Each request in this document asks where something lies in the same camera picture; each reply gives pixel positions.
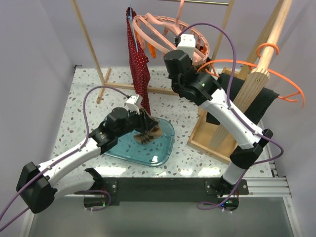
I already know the beige brown argyle sock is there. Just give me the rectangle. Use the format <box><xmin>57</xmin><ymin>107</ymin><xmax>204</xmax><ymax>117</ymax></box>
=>
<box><xmin>134</xmin><ymin>118</ymin><xmax>163</xmax><ymax>144</ymax></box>

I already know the aluminium rail frame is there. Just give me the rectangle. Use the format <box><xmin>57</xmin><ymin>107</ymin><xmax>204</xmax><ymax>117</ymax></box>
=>
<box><xmin>19</xmin><ymin>165</ymin><xmax>293</xmax><ymax>237</ymax></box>

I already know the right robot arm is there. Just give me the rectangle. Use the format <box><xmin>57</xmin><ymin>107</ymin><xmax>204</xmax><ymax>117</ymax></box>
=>
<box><xmin>163</xmin><ymin>50</ymin><xmax>273</xmax><ymax>194</ymax></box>

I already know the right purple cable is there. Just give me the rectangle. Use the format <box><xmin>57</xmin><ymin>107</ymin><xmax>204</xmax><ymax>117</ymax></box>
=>
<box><xmin>176</xmin><ymin>23</ymin><xmax>284</xmax><ymax>211</ymax></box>

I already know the purple cable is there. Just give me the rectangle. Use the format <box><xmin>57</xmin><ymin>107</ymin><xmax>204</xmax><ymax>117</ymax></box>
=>
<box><xmin>0</xmin><ymin>85</ymin><xmax>131</xmax><ymax>225</ymax></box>
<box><xmin>176</xmin><ymin>23</ymin><xmax>284</xmax><ymax>211</ymax></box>

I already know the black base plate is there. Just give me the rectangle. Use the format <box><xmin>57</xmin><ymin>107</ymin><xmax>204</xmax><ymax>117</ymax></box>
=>
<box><xmin>75</xmin><ymin>177</ymin><xmax>249</xmax><ymax>207</ymax></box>

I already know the red polka dot garment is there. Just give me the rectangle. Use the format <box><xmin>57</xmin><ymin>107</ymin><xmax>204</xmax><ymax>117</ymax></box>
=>
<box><xmin>126</xmin><ymin>7</ymin><xmax>151</xmax><ymax>114</ymax></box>

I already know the blue transparent plastic basin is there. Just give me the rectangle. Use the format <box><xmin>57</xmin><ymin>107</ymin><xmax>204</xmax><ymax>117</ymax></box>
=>
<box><xmin>105</xmin><ymin>118</ymin><xmax>175</xmax><ymax>167</ymax></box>

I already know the pink round clip hanger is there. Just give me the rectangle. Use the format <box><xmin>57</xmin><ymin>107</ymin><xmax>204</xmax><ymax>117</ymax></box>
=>
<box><xmin>133</xmin><ymin>0</ymin><xmax>210</xmax><ymax>66</ymax></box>

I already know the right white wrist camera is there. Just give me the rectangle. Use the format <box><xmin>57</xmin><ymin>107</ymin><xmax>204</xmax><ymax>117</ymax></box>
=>
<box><xmin>177</xmin><ymin>34</ymin><xmax>196</xmax><ymax>54</ymax></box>

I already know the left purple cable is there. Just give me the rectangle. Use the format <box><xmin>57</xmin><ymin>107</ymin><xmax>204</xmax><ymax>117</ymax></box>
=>
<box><xmin>0</xmin><ymin>85</ymin><xmax>131</xmax><ymax>225</ymax></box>

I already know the orange plastic hanger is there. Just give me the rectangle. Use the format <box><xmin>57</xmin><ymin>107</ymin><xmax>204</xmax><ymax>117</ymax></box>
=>
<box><xmin>197</xmin><ymin>43</ymin><xmax>307</xmax><ymax>107</ymax></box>

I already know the wooden clothes rack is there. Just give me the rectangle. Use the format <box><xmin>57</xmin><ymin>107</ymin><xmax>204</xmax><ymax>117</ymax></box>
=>
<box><xmin>72</xmin><ymin>0</ymin><xmax>293</xmax><ymax>163</ymax></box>

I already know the light blue hanger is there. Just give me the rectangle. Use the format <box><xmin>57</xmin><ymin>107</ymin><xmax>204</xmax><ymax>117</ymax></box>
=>
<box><xmin>128</xmin><ymin>0</ymin><xmax>139</xmax><ymax>53</ymax></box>

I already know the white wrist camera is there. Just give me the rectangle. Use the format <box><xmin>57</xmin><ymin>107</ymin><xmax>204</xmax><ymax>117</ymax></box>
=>
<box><xmin>177</xmin><ymin>34</ymin><xmax>196</xmax><ymax>54</ymax></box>
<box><xmin>124</xmin><ymin>94</ymin><xmax>143</xmax><ymax>114</ymax></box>

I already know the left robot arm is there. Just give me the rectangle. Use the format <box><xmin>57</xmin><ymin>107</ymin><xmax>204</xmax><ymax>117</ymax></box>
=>
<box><xmin>16</xmin><ymin>107</ymin><xmax>159</xmax><ymax>214</ymax></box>

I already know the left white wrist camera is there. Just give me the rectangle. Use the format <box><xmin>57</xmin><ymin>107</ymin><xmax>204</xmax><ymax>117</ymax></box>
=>
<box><xmin>124</xmin><ymin>94</ymin><xmax>143</xmax><ymax>114</ymax></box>

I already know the black garment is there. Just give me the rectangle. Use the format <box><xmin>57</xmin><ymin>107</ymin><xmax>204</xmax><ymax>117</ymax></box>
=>
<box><xmin>206</xmin><ymin>73</ymin><xmax>279</xmax><ymax>125</ymax></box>

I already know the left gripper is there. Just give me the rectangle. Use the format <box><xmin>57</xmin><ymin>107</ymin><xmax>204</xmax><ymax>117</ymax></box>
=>
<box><xmin>116</xmin><ymin>107</ymin><xmax>158</xmax><ymax>138</ymax></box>

